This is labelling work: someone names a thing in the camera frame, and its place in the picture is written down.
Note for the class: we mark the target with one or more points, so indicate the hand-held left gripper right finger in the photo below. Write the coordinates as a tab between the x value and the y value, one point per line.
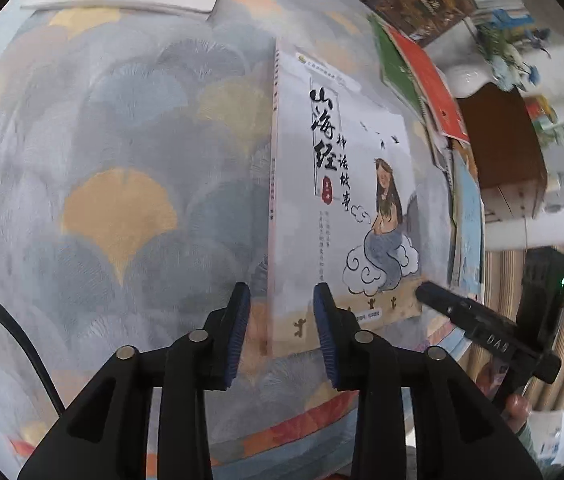
323	335

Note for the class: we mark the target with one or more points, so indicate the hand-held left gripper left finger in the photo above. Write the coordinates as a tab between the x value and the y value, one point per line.
239	330

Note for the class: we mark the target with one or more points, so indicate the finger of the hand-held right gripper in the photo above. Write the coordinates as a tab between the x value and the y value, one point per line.
462	315

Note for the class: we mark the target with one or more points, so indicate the white book mermaid cover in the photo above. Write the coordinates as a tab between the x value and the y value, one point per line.
312	210

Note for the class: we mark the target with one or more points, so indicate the plain green book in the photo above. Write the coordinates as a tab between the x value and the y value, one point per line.
394	65

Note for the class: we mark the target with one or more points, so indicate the person's right forearm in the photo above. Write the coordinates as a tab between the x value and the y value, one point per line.
527	442

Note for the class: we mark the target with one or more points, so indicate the person's right hand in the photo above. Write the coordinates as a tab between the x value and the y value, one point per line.
518	412

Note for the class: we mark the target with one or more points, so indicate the light blue book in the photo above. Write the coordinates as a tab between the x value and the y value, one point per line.
468	220

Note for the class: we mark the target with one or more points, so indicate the cardboard box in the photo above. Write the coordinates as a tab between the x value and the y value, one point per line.
502	145

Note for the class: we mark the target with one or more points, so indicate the red book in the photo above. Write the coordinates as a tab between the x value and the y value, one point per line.
432	85

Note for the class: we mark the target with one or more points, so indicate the fan-pattern blanket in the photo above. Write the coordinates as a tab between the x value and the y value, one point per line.
112	135

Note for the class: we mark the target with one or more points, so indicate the artificial flowers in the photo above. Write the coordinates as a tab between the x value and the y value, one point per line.
504	55

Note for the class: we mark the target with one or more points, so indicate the dark orange-print book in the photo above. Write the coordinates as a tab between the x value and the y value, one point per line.
427	0

